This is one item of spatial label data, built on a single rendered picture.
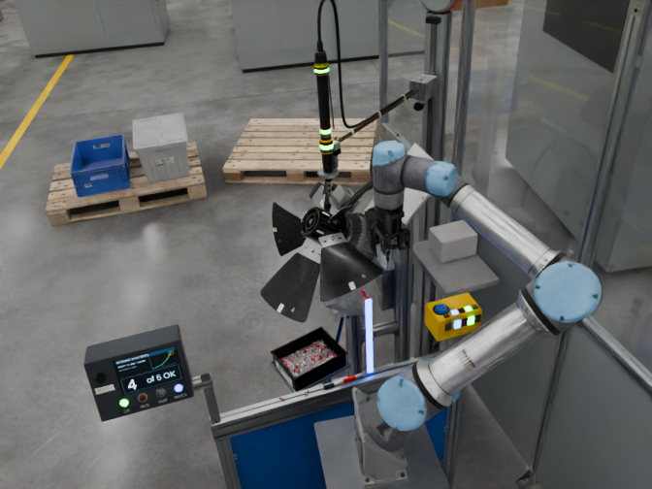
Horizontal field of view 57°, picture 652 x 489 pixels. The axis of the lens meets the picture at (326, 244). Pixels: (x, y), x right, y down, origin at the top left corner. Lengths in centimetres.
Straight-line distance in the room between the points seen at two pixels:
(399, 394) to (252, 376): 203
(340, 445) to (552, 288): 78
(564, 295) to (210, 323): 272
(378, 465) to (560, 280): 67
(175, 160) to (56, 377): 200
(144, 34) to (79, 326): 585
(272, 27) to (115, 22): 255
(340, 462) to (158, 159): 357
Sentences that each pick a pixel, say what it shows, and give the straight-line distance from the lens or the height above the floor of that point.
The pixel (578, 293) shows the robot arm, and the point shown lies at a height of 163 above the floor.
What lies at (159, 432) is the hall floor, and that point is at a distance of 321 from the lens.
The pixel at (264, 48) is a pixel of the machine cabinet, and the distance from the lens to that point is 751.
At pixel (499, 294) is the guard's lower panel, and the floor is 74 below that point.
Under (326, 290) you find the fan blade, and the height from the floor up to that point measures 114.
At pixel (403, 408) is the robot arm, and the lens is 136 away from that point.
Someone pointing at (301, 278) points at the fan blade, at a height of 104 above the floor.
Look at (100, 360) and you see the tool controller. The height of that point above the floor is 125.
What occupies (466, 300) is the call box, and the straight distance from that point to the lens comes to 207.
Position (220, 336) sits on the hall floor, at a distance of 359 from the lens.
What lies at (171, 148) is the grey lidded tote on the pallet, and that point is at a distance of 485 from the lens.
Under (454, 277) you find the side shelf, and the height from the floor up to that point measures 86.
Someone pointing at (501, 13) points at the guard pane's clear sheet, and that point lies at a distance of 232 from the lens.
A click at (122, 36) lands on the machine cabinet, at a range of 918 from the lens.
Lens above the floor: 240
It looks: 35 degrees down
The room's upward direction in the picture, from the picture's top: 4 degrees counter-clockwise
